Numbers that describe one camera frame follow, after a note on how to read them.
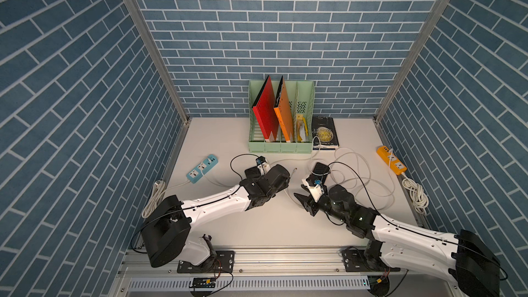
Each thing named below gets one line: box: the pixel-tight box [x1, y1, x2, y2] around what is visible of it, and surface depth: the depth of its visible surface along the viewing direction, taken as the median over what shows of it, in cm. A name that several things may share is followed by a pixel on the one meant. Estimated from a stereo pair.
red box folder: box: [251, 74, 280, 142], surface depth 91 cm
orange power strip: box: [376, 145, 407, 176], surface depth 100 cm
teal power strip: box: [186, 154, 219, 184], surface depth 98 cm
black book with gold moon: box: [311, 116, 340, 151], surface depth 113 cm
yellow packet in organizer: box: [296, 113, 308, 142], surface depth 114 cm
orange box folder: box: [273, 75, 294, 143], surface depth 93 cm
